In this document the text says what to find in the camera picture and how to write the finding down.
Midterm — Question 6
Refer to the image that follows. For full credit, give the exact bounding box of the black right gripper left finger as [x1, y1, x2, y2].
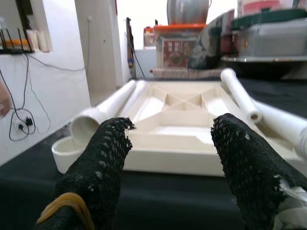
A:
[35, 116, 137, 230]

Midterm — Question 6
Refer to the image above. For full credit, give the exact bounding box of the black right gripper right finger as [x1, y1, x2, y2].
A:
[210, 113, 307, 230]

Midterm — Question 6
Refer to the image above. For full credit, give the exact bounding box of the yellow rubber band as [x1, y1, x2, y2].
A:
[35, 192, 95, 230]

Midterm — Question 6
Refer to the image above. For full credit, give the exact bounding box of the white plastic table top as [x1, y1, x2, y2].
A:
[51, 80, 307, 178]

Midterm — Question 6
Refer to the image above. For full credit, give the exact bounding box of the black tablecloth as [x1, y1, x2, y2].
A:
[0, 76, 307, 230]

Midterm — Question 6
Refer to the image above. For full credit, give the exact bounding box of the white appliance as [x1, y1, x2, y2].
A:
[134, 48, 159, 80]

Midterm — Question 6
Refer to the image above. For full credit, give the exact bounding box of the metal basin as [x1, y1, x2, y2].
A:
[220, 55, 307, 80]

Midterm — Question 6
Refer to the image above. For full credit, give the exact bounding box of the dark broom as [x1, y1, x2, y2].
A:
[125, 16, 144, 80]

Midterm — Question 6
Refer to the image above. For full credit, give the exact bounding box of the checked cloth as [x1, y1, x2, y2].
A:
[150, 68, 225, 79]

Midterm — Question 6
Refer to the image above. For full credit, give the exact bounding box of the black bag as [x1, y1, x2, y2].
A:
[188, 9, 237, 70]

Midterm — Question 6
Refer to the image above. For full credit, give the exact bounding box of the orange lid storage box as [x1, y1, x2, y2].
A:
[153, 23, 207, 69]

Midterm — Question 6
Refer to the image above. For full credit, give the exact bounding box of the clear box green lid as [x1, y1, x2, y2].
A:
[230, 8, 307, 57]

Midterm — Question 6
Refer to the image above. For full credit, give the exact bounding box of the black dish rack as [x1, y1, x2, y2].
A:
[0, 27, 34, 55]

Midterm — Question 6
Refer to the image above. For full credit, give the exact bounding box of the large metal pot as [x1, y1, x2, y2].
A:
[166, 0, 212, 24]

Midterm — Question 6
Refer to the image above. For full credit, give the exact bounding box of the white wall socket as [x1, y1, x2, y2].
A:
[14, 117, 34, 131]

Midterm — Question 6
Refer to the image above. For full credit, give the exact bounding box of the black power cable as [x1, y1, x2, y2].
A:
[0, 54, 52, 142]

